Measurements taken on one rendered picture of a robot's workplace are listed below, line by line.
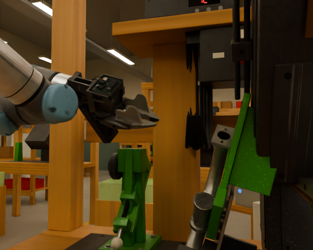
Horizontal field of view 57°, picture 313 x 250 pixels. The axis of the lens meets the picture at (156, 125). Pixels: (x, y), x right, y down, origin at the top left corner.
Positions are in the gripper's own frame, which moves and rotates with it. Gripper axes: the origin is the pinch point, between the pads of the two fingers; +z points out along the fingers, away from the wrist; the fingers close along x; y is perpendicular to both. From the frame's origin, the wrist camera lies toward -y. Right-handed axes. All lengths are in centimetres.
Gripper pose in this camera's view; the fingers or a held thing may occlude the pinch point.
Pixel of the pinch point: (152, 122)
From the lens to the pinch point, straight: 64.7
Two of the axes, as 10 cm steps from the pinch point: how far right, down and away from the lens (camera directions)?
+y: 0.2, -7.1, -7.0
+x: 3.8, -6.4, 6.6
